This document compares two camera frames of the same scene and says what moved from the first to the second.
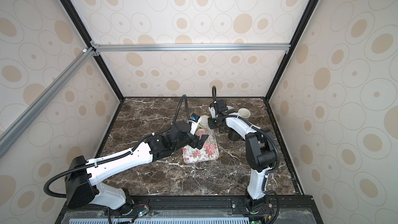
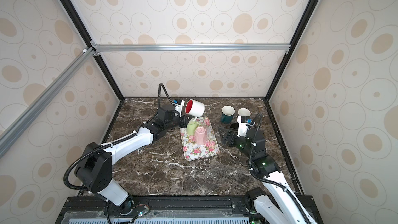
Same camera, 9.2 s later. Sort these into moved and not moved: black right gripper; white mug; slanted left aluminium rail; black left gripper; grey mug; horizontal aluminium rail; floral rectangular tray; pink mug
Moved: black right gripper; black left gripper; white mug
Not moved: pink mug; grey mug; horizontal aluminium rail; slanted left aluminium rail; floral rectangular tray
